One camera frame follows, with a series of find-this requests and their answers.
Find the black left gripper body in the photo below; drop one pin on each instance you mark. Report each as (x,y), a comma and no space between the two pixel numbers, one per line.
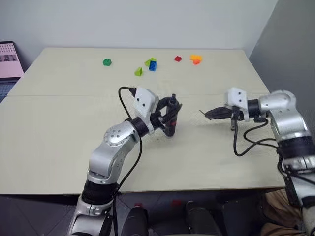
(157,120)

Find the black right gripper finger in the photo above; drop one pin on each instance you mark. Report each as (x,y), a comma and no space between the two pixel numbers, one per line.
(219,116)
(219,109)

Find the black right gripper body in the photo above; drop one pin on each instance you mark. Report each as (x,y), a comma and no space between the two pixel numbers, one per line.
(233,115)

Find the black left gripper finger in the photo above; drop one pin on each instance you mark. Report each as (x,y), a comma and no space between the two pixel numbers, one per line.
(172,113)
(164,99)

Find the small metal screwdriver bit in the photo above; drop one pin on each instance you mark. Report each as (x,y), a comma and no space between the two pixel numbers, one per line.
(201,112)

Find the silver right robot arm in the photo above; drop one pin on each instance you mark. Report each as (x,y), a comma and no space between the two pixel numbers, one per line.
(288,127)

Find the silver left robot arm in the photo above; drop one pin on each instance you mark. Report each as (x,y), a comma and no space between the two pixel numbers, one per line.
(112,145)

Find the blue toy brick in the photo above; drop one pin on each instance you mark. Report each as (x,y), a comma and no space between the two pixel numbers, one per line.
(153,66)

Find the small light green wedge brick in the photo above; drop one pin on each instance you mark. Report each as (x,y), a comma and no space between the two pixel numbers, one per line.
(139,71)

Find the large light green wedge brick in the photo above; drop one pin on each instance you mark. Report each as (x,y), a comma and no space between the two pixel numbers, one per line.
(148,61)

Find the red toy brick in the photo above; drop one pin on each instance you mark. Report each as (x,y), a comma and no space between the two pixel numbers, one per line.
(178,59)

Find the orange toy brick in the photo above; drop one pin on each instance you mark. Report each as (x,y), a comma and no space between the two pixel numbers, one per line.
(196,62)

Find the yellow toy brick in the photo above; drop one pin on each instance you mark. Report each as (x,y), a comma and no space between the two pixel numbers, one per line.
(196,57)

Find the dark green toy brick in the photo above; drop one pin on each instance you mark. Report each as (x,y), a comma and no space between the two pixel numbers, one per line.
(107,62)

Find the small red blurred object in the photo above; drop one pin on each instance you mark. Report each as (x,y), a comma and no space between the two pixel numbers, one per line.
(138,205)

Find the dark rounded shape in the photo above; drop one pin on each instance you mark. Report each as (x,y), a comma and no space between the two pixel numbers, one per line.
(135,222)
(201,220)

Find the brown cloth bundle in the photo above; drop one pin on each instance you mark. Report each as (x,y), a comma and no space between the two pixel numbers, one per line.
(275,211)

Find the laptop with pink screen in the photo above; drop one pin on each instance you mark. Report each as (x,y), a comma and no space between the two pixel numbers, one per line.
(9,61)

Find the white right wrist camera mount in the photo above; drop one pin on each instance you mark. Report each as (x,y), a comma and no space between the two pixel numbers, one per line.
(236,99)

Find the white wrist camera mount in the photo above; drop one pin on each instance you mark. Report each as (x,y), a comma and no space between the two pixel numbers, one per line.
(236,99)
(145,99)

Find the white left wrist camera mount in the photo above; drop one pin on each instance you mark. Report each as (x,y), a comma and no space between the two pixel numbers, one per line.
(145,99)

